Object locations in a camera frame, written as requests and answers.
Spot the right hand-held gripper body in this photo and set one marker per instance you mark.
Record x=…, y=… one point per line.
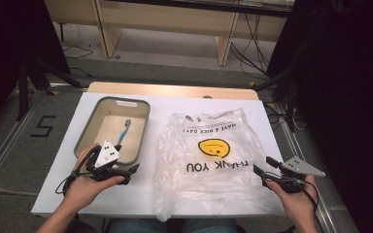
x=299, y=166

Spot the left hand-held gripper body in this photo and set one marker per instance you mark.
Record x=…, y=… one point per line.
x=105, y=155

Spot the grey-rimmed beige plastic bin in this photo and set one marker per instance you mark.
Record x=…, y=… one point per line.
x=113, y=129

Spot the blue toothbrush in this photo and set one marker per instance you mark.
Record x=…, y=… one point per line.
x=123, y=134

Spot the clear smiley plastic bag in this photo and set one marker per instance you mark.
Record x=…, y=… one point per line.
x=213, y=181

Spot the person's right hand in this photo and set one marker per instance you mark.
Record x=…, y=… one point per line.
x=294, y=204

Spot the person's left hand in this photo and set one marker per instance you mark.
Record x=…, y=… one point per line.
x=84, y=191

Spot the black metal stand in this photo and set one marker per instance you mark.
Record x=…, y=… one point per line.
x=289, y=97

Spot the black curtain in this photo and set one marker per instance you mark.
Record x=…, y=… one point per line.
x=9, y=39
x=346, y=97

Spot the black tripod stand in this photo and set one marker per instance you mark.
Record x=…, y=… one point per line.
x=24, y=87

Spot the light wooden desk frame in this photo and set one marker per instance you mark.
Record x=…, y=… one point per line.
x=162, y=19

